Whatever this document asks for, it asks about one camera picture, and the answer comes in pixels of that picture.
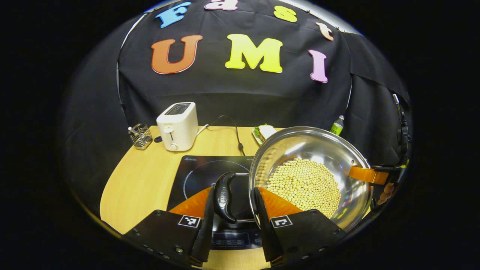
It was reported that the pile of soybeans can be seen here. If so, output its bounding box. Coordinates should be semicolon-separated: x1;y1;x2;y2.
267;158;342;219

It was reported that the white toaster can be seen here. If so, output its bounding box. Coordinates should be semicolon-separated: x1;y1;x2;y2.
156;102;199;152

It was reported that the black induction cooktop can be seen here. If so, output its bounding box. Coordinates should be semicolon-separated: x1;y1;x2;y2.
167;156;263;251

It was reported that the black power cable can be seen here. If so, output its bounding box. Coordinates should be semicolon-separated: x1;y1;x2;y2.
204;115;246;156

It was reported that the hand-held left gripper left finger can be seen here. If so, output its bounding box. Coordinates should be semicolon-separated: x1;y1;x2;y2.
121;186;215;267

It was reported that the green drink bottle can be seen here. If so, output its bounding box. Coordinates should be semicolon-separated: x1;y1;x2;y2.
330;115;345;136

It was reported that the black backdrop cloth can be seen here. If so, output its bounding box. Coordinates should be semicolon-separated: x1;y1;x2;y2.
62;0;413;210

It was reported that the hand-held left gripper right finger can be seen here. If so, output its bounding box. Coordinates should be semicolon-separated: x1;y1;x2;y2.
253;186;347;267

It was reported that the steel pot with black handle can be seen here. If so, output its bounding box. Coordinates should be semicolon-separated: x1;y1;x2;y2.
213;126;374;232

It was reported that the clear utensil holder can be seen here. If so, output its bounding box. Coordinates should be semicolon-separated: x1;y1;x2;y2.
128;123;153;150

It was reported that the plate with sandwich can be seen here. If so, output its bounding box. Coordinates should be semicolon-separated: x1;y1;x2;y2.
252;124;279;146

